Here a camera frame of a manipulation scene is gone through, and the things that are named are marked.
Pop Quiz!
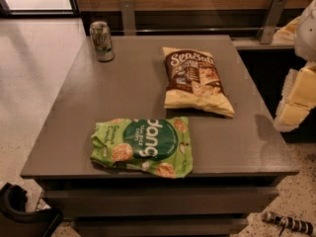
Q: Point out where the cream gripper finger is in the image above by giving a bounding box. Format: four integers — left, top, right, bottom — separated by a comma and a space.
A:
273, 17, 299, 43
274, 62, 316, 132

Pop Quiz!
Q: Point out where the green 7up soda can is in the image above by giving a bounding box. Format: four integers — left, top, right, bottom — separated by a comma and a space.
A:
90, 21, 115, 62

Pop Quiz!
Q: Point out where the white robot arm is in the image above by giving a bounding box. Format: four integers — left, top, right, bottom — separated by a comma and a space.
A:
274, 0, 316, 132

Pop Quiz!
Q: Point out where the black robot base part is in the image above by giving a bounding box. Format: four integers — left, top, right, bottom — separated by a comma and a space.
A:
0, 183, 63, 237

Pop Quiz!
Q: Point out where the grey drawer cabinet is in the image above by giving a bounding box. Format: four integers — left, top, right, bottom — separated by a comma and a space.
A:
22, 36, 298, 237

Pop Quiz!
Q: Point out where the sea salt chips bag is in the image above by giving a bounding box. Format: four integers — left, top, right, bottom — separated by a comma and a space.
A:
163, 47, 235, 118

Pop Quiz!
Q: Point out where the green dang rice chips bag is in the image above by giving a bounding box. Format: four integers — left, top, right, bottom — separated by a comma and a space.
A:
90, 117, 193, 179

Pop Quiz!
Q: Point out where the right metal wall bracket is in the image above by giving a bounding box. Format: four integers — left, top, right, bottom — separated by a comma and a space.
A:
256, 0, 287, 44

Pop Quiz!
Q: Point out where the metal wall bracket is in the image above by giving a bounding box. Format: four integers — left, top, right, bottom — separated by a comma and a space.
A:
119, 0, 136, 36
256, 0, 287, 44

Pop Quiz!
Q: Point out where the black white striped cable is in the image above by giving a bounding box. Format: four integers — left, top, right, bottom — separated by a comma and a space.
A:
262, 210, 316, 237

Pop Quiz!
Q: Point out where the left metal wall bracket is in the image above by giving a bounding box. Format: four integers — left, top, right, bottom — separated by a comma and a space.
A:
119, 0, 136, 36

